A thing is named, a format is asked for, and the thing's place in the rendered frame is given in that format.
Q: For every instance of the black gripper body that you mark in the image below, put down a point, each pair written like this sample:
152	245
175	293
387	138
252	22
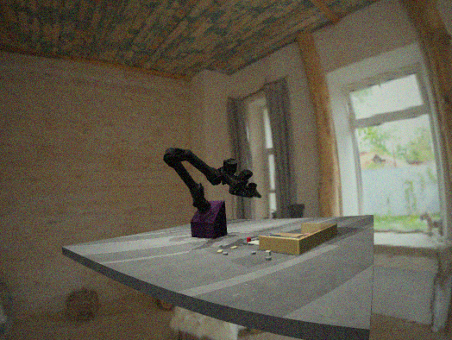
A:
233	185

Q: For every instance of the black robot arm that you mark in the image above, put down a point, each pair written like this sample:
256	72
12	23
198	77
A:
173	158

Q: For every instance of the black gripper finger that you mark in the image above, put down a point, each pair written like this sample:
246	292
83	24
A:
241	191
254	192

